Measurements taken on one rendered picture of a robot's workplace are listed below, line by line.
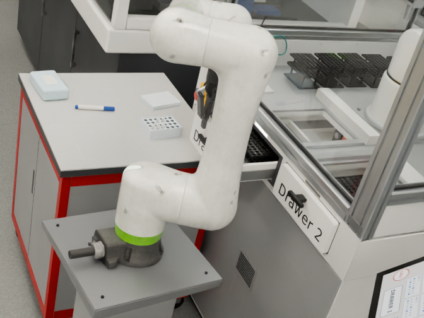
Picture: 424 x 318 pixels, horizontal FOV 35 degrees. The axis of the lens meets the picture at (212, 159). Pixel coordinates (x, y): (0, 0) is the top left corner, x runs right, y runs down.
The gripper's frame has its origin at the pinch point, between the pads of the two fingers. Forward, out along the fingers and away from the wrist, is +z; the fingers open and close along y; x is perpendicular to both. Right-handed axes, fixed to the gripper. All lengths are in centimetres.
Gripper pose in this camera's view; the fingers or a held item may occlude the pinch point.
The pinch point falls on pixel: (206, 127)
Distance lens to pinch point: 208.4
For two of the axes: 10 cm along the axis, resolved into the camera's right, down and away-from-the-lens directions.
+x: 4.1, 5.6, -7.2
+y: -8.9, 0.6, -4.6
